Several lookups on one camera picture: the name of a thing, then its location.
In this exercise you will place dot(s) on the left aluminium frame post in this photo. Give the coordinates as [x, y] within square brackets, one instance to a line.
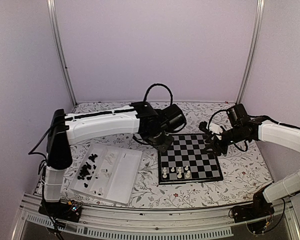
[52, 12]

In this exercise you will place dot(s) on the front aluminium rail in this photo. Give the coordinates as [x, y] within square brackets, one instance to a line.
[99, 222]

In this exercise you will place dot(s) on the white plastic compartment tray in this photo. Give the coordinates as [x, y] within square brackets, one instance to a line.
[123, 176]

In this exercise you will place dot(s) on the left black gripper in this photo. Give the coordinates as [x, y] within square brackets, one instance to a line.
[161, 148]

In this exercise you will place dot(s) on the aluminium frame post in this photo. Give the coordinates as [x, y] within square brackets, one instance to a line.
[52, 12]
[252, 50]

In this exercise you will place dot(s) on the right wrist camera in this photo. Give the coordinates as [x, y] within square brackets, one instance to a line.
[210, 128]

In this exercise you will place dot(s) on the white chess king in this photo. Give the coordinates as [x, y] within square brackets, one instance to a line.
[188, 174]

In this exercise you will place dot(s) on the pile of white chess pieces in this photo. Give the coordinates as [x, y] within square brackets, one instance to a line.
[100, 186]

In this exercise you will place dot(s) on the right aluminium frame post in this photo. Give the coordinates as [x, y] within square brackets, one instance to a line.
[252, 50]

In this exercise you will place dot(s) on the floral patterned table mat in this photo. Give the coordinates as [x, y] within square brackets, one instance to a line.
[244, 173]

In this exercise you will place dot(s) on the white chess rook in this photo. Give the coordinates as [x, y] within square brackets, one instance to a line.
[164, 173]

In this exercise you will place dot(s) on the pile of black chess pieces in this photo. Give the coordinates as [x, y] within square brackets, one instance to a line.
[87, 169]

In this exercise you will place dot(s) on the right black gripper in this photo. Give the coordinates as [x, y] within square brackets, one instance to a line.
[215, 144]

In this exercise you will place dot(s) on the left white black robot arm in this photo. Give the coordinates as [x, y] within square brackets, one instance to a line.
[69, 129]

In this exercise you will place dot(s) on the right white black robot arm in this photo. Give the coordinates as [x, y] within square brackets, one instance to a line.
[269, 131]

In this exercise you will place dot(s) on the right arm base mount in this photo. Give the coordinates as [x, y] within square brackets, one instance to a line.
[252, 212]

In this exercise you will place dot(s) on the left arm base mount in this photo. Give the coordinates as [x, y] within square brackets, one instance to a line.
[69, 211]

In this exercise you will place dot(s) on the black silver chess board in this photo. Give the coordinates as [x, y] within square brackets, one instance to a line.
[188, 150]

